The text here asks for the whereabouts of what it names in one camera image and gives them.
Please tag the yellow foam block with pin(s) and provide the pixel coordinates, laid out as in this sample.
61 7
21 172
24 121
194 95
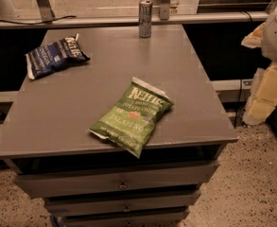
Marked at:
263 99

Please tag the grey metal railing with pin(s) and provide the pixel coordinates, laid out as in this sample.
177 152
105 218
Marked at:
200 18

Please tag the middle grey drawer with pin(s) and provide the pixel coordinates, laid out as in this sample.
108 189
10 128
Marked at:
122 203

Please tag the silver drink can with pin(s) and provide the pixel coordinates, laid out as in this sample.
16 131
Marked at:
145 16

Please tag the green jalapeno chip bag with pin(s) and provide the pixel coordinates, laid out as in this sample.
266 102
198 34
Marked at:
132 120

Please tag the grey drawer cabinet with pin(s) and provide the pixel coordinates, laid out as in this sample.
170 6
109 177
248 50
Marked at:
47 127

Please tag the grey drawer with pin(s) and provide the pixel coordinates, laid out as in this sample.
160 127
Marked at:
127 219
122 203
116 179

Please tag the top grey drawer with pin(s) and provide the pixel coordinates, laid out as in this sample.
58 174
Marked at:
116 179

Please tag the bottom grey drawer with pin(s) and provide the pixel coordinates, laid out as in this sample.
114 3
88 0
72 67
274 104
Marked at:
127 219

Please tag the blue chip bag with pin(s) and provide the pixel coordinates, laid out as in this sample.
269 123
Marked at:
48 59

